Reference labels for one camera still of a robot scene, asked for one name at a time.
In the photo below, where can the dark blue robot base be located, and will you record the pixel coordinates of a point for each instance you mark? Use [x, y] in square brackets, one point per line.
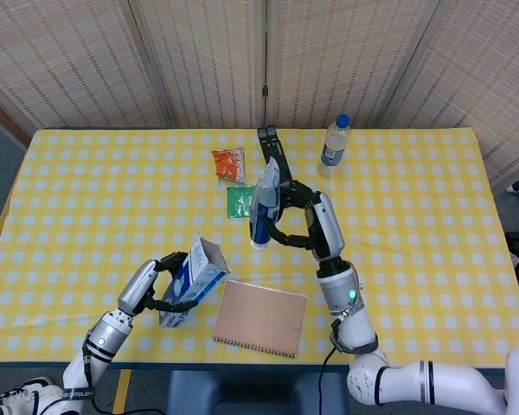
[242, 393]

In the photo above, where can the brown spiral notebook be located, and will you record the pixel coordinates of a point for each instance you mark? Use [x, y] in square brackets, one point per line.
[261, 317]

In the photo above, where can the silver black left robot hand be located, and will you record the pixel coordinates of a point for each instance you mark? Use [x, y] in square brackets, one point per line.
[136, 285]

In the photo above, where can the black folding stand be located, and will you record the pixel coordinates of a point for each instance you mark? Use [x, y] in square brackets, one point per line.
[270, 144]

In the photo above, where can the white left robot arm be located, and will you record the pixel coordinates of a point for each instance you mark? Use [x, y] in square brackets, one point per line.
[104, 337]

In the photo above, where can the clear bottle blue cap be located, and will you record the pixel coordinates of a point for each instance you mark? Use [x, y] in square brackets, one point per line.
[333, 151]

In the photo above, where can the woven folding screen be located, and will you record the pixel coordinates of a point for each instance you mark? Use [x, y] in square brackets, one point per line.
[69, 65]

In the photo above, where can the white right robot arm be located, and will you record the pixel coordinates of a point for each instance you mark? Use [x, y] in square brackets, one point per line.
[354, 320]

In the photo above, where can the brass screen hinge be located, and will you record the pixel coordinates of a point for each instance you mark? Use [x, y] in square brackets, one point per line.
[265, 90]

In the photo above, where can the orange white snack packet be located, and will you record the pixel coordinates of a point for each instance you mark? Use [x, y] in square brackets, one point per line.
[229, 164]

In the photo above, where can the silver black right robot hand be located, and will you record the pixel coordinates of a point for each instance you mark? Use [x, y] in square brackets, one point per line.
[328, 225]

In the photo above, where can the green foil sachet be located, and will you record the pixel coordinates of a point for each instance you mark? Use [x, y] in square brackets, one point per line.
[238, 201]

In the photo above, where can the blue white milk carton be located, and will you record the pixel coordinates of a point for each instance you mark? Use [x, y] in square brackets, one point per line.
[199, 279]

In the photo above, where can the yellow white checked tablecloth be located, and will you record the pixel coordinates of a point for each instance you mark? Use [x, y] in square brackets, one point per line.
[91, 203]

